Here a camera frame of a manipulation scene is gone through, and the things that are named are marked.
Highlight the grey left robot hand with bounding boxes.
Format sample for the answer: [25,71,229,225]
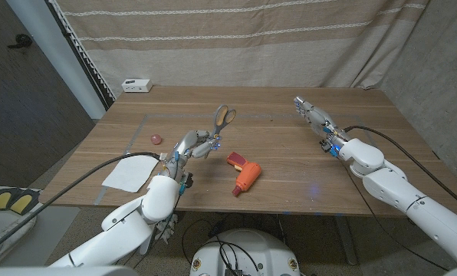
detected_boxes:
[162,129,222,174]

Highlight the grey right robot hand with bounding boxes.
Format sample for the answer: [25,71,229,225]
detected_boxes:
[293,95,341,136]

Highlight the orange grey scissors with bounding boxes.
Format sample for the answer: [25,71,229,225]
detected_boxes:
[211,103,238,140]

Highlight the white tissue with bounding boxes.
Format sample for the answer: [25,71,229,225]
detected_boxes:
[101,154,160,193]

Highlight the orange toy drill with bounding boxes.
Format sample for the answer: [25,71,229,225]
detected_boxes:
[226,151,263,198]

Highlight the white power strip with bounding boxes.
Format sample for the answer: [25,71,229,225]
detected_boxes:
[121,78,153,94]

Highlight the white blue floral object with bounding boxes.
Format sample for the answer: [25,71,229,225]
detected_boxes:
[154,212,179,245]

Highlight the beige striped backdrop curtain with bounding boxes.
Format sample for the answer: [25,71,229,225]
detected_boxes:
[54,0,431,91]

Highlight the grey metal table leg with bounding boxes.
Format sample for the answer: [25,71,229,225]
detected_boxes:
[138,228,156,256]
[334,215,359,266]

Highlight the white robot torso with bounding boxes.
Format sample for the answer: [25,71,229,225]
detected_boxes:
[189,228,301,276]

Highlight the black white triangle-pattern trim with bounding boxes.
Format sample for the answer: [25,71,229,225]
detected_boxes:
[46,0,117,110]

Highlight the yellow black foot pedal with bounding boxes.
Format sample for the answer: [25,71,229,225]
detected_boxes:
[9,189,41,215]
[0,188,15,212]

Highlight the white robot chest rim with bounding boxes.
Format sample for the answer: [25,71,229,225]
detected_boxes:
[0,264,140,276]

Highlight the white shoe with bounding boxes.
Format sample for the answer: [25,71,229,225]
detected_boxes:
[0,212,37,266]

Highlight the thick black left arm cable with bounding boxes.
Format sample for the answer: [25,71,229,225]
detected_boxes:
[0,151,163,260]

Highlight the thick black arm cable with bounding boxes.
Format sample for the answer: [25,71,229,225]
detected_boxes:
[0,151,163,260]
[343,125,457,215]

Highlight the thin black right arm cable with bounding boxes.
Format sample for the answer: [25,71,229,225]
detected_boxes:
[337,156,451,271]

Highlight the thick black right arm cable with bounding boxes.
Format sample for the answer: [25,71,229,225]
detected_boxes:
[343,125,457,215]

